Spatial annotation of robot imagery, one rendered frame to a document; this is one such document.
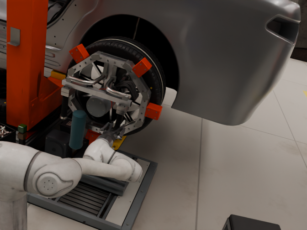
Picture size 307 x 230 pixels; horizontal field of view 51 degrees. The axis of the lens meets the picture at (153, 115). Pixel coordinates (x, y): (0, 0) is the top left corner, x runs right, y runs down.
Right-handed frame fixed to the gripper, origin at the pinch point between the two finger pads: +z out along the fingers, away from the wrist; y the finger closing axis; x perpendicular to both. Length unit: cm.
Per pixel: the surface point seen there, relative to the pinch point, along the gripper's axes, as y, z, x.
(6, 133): -66, -10, -26
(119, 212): 11, 7, -75
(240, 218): 89, 14, -49
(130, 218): 21, 5, -75
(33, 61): -60, 6, 18
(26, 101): -62, 4, -9
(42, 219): -35, -14, -83
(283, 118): 162, 282, -83
